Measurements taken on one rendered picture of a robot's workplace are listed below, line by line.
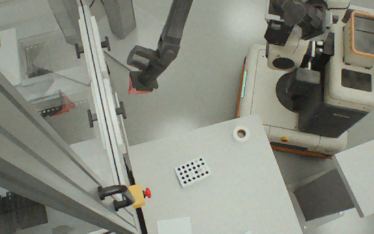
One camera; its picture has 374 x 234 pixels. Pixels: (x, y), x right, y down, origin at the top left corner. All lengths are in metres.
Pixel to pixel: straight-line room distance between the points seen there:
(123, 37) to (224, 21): 0.77
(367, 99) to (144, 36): 1.57
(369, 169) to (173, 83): 1.38
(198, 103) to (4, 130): 2.12
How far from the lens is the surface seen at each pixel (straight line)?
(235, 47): 2.62
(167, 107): 2.36
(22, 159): 0.32
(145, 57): 1.16
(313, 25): 1.28
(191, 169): 1.41
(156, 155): 1.46
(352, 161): 1.63
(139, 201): 1.27
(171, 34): 1.13
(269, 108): 2.12
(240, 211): 1.43
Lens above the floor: 2.16
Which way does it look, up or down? 68 degrees down
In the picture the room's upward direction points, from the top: 4 degrees clockwise
